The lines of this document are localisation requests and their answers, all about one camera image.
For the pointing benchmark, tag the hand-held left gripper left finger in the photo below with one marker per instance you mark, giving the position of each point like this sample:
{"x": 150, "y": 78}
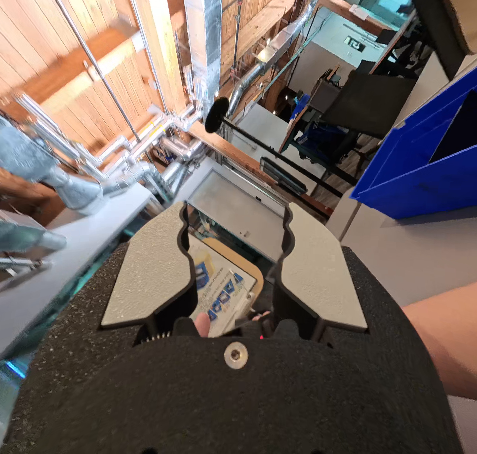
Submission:
{"x": 149, "y": 268}

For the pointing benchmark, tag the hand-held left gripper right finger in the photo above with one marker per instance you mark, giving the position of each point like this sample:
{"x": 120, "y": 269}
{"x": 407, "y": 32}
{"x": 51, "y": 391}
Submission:
{"x": 320, "y": 275}

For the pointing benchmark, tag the person's right forearm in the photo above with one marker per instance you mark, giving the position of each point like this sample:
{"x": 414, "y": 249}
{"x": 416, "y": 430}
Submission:
{"x": 447, "y": 342}

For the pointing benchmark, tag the person's left hand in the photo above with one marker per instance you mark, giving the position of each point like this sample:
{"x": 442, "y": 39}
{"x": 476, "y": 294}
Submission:
{"x": 203, "y": 325}

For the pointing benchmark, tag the printed instruction sheet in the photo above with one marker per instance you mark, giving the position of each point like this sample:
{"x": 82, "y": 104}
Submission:
{"x": 223, "y": 294}

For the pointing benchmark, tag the white door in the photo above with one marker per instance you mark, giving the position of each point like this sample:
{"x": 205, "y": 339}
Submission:
{"x": 238, "y": 215}

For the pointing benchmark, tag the blue plastic bin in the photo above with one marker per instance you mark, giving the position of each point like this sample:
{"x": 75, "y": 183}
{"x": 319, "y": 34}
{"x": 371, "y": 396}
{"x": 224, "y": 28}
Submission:
{"x": 410, "y": 178}

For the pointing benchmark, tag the black pole with round disc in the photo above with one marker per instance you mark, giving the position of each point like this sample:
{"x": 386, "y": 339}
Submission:
{"x": 217, "y": 114}

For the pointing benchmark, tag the black fabric panel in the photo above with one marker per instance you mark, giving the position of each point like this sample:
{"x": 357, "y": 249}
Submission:
{"x": 369, "y": 100}

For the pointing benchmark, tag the grey metal duct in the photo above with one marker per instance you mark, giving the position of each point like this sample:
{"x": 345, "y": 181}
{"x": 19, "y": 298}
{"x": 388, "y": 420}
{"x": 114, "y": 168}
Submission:
{"x": 44, "y": 167}

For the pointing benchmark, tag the silver rectangular foil duct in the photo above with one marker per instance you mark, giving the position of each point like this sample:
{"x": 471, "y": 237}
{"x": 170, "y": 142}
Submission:
{"x": 203, "y": 33}

